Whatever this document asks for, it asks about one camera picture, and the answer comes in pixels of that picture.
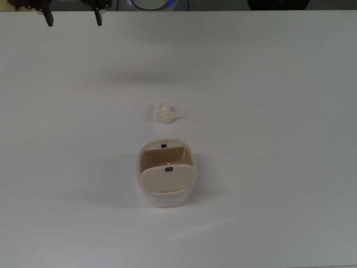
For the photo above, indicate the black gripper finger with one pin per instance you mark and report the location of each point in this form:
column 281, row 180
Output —
column 98, row 18
column 49, row 19

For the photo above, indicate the white paper trash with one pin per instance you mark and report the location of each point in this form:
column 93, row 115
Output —
column 165, row 112

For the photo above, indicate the small white lidded bin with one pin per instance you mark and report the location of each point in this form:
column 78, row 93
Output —
column 167, row 181

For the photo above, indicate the dark round object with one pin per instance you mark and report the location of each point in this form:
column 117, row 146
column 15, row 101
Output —
column 277, row 4

